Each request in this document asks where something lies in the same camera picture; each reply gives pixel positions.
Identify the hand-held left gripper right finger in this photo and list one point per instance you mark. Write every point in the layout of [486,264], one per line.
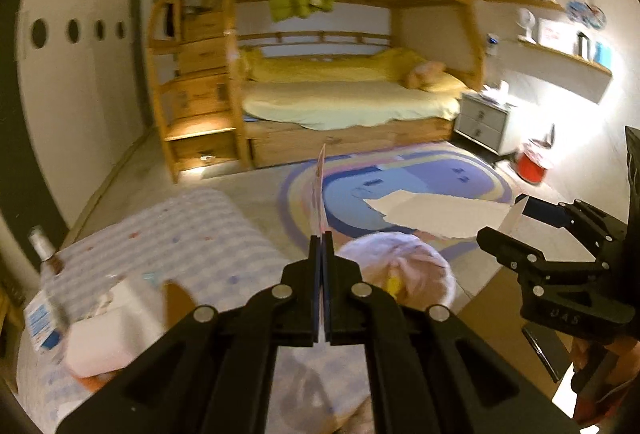
[331,309]

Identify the printed paper sheet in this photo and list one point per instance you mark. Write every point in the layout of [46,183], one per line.
[318,194]

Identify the checkered tablecloth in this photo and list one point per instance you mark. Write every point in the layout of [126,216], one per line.
[200,239]

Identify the white nightstand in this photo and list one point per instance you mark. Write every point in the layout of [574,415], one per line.
[482,123]

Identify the white packet blue label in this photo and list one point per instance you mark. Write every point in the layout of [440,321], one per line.
[42,324]

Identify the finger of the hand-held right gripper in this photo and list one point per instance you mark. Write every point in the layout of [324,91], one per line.
[545,212]
[505,248]

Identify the person's right hand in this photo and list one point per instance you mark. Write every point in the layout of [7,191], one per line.
[580,356]

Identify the red bucket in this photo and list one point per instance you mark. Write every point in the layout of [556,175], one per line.
[534,166]

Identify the clear glass bottle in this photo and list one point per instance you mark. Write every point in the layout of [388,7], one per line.
[45,264]

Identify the papers on nightstand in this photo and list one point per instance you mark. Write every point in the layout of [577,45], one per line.
[495,94]

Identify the pale yellow bed sheet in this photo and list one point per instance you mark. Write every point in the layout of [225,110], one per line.
[340,106]

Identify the wooden wall shelf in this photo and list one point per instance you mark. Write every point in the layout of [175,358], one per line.
[575,58]
[525,1]

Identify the oval striped rug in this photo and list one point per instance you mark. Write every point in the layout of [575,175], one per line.
[400,179]

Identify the dark book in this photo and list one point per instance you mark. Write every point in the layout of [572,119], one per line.
[582,46]

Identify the yellow duvet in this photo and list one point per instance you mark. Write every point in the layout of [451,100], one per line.
[325,68]

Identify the white framed card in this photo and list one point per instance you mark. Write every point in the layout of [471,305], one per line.
[555,34]

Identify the wooden bunk bed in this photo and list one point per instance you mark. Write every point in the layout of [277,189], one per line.
[350,141]

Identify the light blue box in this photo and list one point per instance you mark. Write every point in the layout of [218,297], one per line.
[603,53]

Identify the white box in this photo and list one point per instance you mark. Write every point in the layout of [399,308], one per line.
[115,334]

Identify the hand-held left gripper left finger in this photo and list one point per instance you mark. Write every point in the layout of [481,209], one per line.
[306,309]

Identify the wooden stair drawer unit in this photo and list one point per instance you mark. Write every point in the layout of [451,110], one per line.
[200,88]

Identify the blue wall decorations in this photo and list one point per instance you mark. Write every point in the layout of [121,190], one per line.
[587,13]

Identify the white wardrobe round holes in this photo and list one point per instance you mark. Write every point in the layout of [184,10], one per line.
[85,88]

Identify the small white fan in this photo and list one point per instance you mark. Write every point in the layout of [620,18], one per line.
[525,26]

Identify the torn cardboard piece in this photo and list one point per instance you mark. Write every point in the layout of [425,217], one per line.
[440,214]

